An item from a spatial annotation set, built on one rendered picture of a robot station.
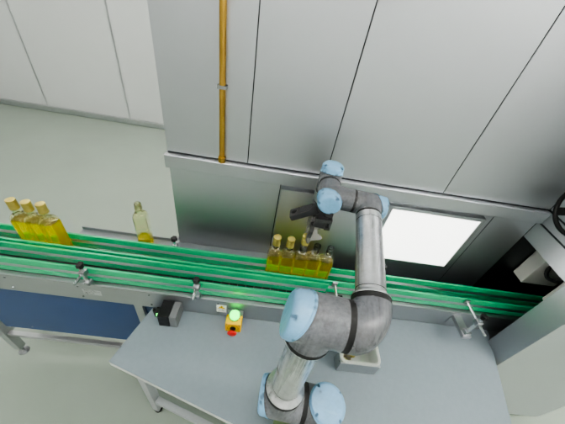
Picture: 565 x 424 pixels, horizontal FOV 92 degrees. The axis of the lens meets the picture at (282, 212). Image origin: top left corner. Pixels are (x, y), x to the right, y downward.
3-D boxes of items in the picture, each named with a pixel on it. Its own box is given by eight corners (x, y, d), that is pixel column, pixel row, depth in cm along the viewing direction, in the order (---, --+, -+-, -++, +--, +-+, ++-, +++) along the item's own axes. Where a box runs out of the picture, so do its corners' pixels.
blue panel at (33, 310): (293, 329, 172) (308, 290, 145) (293, 358, 159) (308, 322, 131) (29, 297, 163) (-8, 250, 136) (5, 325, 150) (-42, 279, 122)
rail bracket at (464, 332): (451, 319, 141) (478, 294, 127) (467, 353, 128) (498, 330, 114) (443, 318, 141) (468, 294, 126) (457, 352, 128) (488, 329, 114)
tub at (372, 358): (365, 325, 135) (371, 315, 129) (374, 374, 118) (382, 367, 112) (330, 320, 134) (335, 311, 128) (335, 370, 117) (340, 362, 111)
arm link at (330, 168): (321, 168, 88) (323, 156, 94) (314, 196, 95) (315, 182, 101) (345, 173, 88) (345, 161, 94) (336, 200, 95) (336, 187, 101)
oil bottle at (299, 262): (299, 277, 136) (308, 247, 122) (299, 286, 131) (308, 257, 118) (287, 275, 135) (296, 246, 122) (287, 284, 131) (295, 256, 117)
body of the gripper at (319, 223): (329, 232, 106) (337, 209, 98) (306, 229, 106) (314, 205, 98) (327, 219, 112) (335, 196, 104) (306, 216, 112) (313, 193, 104)
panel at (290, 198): (443, 264, 143) (483, 215, 121) (445, 268, 141) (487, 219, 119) (271, 240, 138) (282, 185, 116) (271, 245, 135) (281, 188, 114)
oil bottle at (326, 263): (322, 279, 136) (334, 251, 123) (323, 288, 132) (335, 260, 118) (311, 278, 136) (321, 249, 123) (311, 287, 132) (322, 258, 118)
